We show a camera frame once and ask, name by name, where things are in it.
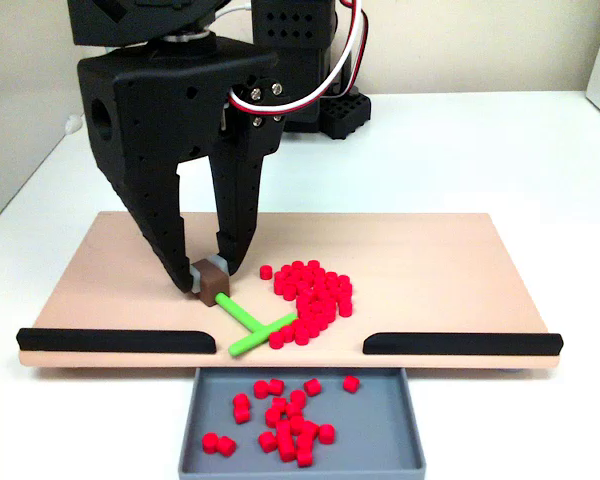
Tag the green T-shaped pusher tool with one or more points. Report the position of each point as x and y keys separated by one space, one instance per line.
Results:
x=245 y=315

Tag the small white object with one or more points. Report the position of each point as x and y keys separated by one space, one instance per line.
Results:
x=73 y=125

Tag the beige flat work board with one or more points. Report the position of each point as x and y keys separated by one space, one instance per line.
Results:
x=430 y=275

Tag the grey shallow tray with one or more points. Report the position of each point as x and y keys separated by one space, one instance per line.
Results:
x=380 y=435

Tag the black edge rail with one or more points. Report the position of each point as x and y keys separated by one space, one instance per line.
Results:
x=115 y=341
x=460 y=344

